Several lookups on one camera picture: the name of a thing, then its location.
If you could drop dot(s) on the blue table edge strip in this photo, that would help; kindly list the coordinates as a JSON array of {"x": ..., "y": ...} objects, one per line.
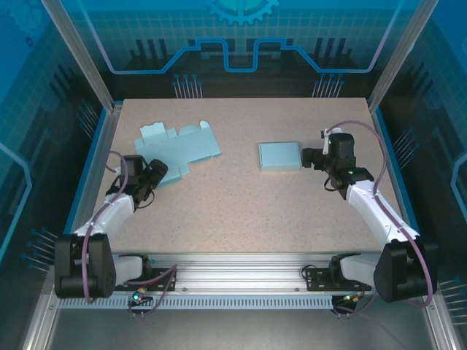
[
  {"x": 87, "y": 164},
  {"x": 399, "y": 182}
]

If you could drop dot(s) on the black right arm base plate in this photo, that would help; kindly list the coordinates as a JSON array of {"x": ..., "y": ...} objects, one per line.
[{"x": 313, "y": 279}]

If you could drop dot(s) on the aluminium frame post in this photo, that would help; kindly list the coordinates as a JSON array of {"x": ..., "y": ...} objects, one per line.
[
  {"x": 398, "y": 54},
  {"x": 87, "y": 54}
]

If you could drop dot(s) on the aluminium side rail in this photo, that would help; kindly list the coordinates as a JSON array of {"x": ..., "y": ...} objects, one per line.
[{"x": 104, "y": 146}]

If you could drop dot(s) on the aluminium lower frame bar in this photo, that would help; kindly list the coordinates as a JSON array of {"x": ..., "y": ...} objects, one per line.
[
  {"x": 40, "y": 328},
  {"x": 441, "y": 328}
]

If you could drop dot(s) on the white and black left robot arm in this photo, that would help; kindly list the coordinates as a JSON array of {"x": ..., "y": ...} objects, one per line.
[{"x": 91, "y": 266}]

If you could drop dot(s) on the small connector with green light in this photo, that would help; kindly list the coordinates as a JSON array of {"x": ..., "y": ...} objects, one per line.
[
  {"x": 352, "y": 298},
  {"x": 138, "y": 297}
]

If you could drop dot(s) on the light blue paper box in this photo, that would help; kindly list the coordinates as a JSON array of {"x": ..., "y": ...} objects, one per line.
[
  {"x": 182, "y": 149},
  {"x": 279, "y": 156}
]

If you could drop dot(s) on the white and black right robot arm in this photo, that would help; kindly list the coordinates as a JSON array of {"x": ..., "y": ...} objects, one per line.
[{"x": 394, "y": 273}]

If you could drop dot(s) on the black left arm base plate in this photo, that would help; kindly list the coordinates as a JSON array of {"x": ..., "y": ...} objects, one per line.
[{"x": 164, "y": 280}]

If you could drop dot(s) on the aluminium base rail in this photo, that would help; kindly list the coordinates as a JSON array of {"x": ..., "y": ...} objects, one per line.
[{"x": 237, "y": 273}]

